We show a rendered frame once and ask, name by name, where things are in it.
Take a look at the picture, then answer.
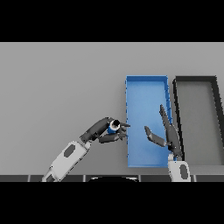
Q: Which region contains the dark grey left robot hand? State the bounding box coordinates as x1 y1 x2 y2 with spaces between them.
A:
79 116 131 144

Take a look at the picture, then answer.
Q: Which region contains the dark grey bin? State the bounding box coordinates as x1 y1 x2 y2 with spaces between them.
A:
172 75 224 167

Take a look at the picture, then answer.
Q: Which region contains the blue bin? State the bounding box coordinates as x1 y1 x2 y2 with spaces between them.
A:
125 74 175 169

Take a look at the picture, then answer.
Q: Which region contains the blue pipe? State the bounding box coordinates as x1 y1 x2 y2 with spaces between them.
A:
107 119 122 135

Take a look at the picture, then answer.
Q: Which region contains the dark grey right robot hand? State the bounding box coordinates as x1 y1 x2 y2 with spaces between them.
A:
143 104 183 157

